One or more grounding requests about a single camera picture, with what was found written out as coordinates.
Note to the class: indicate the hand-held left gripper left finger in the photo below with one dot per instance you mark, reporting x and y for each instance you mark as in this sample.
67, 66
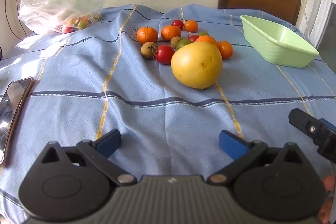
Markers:
110, 142

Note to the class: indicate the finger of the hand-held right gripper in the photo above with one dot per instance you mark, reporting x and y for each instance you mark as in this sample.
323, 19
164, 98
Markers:
308, 125

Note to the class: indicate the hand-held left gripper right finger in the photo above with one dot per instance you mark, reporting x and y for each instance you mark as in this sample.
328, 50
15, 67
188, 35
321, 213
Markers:
231, 145

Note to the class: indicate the light green plastic basket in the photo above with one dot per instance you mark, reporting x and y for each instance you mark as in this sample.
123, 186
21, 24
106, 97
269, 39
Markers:
278, 48

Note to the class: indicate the large yellow grapefruit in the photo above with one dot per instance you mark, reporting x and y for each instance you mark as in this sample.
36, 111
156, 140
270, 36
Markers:
197, 65

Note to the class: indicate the orange mandarin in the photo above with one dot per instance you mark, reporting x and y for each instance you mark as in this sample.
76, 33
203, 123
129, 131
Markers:
147, 34
225, 49
190, 26
171, 33
206, 39

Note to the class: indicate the large red tomato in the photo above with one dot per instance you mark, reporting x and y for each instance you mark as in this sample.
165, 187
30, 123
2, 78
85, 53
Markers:
164, 54

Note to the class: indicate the small green tomato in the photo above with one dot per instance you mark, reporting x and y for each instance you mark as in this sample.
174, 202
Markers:
183, 43
203, 34

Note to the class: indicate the blue checked tablecloth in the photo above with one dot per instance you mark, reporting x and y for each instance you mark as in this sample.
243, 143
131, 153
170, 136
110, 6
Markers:
147, 113

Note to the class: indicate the smartphone with brown case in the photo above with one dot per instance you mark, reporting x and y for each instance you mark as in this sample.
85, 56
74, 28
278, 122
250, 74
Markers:
10, 108

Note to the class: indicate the pile of small mixed tomatoes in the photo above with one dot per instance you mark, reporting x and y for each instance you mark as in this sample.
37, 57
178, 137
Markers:
78, 23

